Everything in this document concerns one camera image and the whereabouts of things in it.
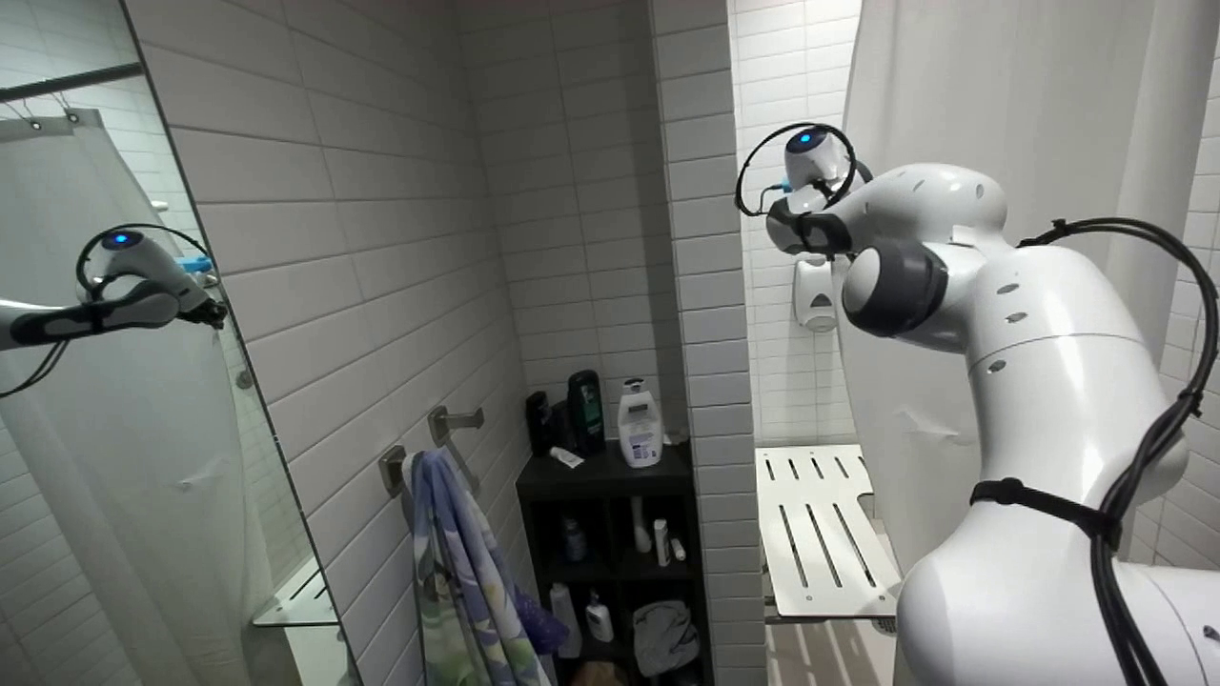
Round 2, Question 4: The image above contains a white shower curtain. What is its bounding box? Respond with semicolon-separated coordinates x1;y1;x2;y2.
836;0;1220;582

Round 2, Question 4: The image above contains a dark green bottle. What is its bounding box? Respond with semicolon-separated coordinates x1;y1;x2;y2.
565;365;612;460

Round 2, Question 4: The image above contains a white pump lotion bottle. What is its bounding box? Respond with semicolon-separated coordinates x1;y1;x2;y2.
614;373;666;474

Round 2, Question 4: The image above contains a small black bottle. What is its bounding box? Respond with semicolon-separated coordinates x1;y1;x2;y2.
523;385;561;460

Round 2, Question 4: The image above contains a black shelf unit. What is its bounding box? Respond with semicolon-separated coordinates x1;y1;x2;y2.
510;436;712;686

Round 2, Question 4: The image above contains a chrome towel bar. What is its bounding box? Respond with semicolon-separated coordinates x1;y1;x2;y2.
375;399;491;501

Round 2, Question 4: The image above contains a slim white tube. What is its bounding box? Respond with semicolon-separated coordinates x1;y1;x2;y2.
625;493;654;557

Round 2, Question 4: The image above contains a dark shelf bottle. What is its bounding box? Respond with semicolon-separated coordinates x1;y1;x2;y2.
558;506;593;565

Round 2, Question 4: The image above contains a blue patterned towel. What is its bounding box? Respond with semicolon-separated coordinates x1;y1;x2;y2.
396;437;561;686

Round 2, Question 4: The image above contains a white squat bottle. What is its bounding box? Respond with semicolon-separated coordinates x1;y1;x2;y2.
581;587;618;650

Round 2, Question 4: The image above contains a white slatted shower bench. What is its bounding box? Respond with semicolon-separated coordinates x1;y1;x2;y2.
757;444;905;624

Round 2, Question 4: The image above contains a tall pale bottle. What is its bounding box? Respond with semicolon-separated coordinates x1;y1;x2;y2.
544;575;584;664

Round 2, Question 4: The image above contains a grey folded cloth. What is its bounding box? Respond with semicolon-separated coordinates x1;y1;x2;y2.
625;594;702;679

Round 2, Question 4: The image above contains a white wall soap dispenser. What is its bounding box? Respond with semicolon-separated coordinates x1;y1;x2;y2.
792;253;847;337

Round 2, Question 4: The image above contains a large wall mirror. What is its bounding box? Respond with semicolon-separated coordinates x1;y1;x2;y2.
0;59;365;686

